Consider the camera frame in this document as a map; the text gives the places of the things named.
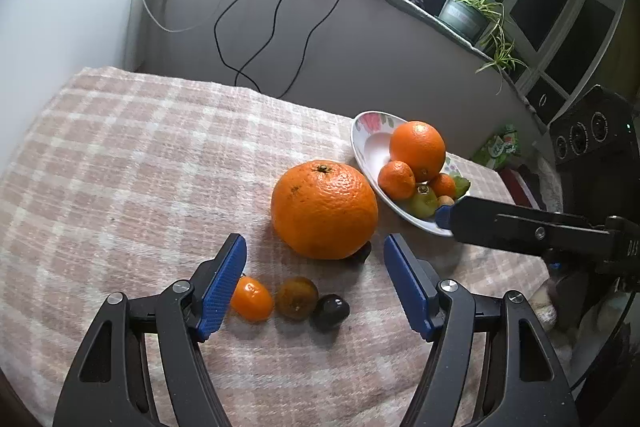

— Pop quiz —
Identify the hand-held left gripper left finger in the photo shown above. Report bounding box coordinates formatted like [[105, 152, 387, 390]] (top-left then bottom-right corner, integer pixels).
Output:
[[52, 233, 248, 427]]

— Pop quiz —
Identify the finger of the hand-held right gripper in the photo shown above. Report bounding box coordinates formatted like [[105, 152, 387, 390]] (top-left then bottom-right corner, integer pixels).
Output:
[[434, 196, 626, 265]]

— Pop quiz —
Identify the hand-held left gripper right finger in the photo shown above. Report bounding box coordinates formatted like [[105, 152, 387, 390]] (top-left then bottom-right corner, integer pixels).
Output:
[[384, 234, 581, 427]]

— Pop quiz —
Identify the oval kumquat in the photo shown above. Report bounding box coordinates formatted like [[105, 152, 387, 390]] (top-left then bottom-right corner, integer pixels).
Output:
[[230, 276, 275, 323]]

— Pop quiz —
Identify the dark glossy chestnut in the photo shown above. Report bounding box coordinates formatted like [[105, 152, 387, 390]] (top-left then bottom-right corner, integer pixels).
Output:
[[347, 241, 373, 265], [310, 293, 351, 333]]

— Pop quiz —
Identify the small round orange fruit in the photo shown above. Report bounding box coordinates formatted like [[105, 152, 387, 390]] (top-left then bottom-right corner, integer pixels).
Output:
[[428, 173, 457, 200]]

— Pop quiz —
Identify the brown round fruit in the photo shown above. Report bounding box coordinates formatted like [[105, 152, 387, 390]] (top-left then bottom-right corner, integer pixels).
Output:
[[275, 276, 319, 322]]

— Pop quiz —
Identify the small green fruit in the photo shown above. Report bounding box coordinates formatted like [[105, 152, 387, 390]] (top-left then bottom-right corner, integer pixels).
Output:
[[405, 185, 441, 220]]

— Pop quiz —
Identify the mandarin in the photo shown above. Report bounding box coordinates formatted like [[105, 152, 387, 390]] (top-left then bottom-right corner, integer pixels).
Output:
[[377, 160, 417, 200]]

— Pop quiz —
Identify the smooth orange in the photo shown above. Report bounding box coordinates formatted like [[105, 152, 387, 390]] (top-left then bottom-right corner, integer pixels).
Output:
[[389, 121, 447, 182]]

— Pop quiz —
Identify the large bumpy orange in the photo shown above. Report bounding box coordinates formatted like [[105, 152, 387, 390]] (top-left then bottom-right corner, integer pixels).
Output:
[[270, 160, 379, 261]]

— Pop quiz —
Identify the floral white plate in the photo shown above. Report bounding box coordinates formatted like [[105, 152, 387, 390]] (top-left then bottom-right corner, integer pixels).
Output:
[[350, 110, 473, 238]]

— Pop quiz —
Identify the red cardboard box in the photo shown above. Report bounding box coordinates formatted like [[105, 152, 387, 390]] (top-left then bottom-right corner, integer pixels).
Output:
[[500, 164, 546, 210]]

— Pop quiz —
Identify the white lace cloth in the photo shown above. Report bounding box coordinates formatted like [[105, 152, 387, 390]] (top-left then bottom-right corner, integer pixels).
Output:
[[535, 147, 566, 212]]

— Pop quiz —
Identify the green printed bag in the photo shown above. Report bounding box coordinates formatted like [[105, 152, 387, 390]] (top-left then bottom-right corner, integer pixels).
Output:
[[472, 124, 521, 170]]

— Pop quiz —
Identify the pink checked blanket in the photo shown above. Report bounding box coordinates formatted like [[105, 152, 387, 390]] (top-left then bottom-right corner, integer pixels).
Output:
[[0, 67, 561, 427]]

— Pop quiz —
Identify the potted spider plant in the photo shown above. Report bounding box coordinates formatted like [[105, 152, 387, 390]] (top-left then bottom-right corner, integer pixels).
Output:
[[427, 0, 531, 95]]

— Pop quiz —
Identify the black looped cable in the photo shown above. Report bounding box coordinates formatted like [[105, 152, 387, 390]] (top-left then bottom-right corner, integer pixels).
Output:
[[214, 0, 303, 92]]

